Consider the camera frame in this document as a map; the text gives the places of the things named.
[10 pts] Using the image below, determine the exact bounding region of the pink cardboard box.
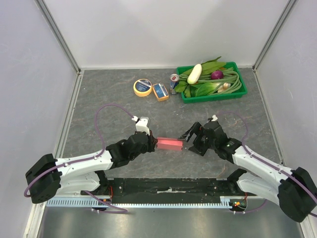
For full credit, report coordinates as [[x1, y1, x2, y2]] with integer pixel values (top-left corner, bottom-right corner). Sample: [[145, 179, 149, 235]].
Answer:
[[157, 137, 183, 151]]

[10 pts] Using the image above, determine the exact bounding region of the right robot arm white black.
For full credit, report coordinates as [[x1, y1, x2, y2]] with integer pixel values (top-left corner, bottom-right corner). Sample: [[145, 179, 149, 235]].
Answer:
[[180, 120, 317, 223]]

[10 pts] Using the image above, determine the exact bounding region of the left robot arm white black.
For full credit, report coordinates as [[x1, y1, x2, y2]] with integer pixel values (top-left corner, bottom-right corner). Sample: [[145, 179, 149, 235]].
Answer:
[[24, 132, 158, 204]]

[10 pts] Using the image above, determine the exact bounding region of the green leafy vegetable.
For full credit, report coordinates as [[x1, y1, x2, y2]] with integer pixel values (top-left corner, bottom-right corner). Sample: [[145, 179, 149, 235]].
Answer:
[[176, 56, 227, 98]]

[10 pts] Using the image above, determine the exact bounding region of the orange blue sponge block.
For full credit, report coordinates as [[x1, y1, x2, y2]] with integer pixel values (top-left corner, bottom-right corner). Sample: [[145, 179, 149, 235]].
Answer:
[[153, 83, 169, 102]]

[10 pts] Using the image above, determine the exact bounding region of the yellow tape roll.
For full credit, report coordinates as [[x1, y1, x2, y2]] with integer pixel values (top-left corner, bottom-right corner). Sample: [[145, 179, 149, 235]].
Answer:
[[133, 78, 152, 97]]

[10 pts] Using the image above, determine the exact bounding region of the green plastic tray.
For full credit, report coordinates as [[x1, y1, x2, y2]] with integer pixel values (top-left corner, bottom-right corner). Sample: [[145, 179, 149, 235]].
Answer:
[[176, 62, 248, 104]]

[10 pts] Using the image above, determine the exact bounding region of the red blue drink can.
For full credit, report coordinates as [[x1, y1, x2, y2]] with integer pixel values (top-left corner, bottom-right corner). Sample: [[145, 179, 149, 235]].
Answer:
[[169, 74, 179, 95]]

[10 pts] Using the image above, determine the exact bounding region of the mushroom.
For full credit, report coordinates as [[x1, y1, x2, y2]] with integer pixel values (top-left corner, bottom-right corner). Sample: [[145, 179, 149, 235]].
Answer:
[[217, 83, 231, 93]]

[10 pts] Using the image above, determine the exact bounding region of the white cucumber vegetable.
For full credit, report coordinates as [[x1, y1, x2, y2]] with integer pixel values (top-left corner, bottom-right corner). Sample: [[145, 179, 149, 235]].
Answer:
[[187, 64, 202, 85]]

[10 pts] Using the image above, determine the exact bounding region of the green long beans bundle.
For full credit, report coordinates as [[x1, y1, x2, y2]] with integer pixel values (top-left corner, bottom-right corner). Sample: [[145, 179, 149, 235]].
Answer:
[[175, 67, 242, 98]]

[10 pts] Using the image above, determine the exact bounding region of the purple onion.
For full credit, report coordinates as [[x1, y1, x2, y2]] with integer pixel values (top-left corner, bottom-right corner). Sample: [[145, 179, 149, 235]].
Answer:
[[211, 70, 224, 80]]

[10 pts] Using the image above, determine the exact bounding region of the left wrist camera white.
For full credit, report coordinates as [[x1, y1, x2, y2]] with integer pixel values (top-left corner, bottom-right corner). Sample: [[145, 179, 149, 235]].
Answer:
[[132, 116, 150, 135]]

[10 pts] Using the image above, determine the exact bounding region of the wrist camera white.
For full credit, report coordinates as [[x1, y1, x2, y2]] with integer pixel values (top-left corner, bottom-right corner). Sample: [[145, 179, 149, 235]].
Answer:
[[208, 115, 218, 122], [132, 116, 150, 135]]

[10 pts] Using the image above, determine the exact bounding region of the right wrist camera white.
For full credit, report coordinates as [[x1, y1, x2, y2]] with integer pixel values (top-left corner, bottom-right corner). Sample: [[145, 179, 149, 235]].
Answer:
[[208, 115, 218, 122]]

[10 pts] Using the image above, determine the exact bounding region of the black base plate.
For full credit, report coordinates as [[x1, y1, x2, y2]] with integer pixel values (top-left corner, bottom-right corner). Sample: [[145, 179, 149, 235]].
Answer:
[[81, 177, 258, 204]]

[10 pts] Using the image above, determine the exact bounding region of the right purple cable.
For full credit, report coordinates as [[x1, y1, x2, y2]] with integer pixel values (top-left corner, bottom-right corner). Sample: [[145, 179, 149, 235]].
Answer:
[[215, 111, 317, 219]]

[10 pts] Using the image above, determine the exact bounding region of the purple cable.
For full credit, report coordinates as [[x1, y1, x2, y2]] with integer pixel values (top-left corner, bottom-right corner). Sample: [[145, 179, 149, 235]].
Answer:
[[23, 103, 129, 214], [215, 111, 317, 219]]

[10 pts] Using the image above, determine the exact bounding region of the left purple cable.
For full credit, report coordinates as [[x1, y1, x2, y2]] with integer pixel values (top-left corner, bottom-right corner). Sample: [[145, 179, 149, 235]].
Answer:
[[23, 103, 129, 214]]

